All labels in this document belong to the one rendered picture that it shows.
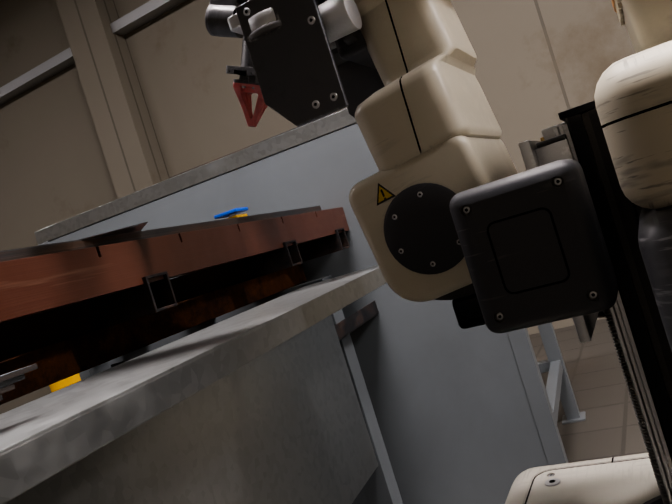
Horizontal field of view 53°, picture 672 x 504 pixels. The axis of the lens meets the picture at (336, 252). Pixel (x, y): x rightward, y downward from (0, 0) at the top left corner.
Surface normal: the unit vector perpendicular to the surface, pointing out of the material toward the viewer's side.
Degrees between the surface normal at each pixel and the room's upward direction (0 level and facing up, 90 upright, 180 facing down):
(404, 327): 90
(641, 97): 90
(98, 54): 90
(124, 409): 90
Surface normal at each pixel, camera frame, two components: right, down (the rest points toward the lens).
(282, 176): -0.35, 0.11
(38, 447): 0.89, -0.28
